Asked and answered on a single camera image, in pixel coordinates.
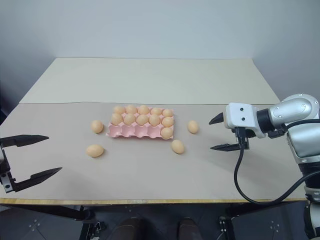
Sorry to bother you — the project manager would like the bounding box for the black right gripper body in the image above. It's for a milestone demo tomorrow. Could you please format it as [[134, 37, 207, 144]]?
[[233, 126, 257, 151]]

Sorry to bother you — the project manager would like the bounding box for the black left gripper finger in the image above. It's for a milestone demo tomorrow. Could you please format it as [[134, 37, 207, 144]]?
[[0, 134, 50, 149], [13, 167, 63, 192]]

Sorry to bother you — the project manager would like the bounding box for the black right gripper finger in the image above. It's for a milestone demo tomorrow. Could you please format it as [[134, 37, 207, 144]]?
[[208, 112, 226, 125], [210, 142, 239, 152]]

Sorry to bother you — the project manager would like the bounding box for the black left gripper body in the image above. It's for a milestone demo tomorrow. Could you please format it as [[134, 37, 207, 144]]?
[[0, 146, 19, 194]]

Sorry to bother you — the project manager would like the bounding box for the pink egg tray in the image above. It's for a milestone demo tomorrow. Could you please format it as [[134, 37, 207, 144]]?
[[105, 107, 175, 140]]

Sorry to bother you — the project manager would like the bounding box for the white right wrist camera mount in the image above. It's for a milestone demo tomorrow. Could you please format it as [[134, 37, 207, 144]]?
[[224, 102, 267, 139]]

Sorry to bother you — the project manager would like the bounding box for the long black looping cable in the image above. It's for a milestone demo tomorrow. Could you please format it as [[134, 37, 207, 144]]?
[[233, 126, 320, 205]]

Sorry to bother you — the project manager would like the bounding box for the short black wrist cable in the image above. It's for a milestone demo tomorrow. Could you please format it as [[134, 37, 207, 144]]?
[[267, 118, 320, 140]]

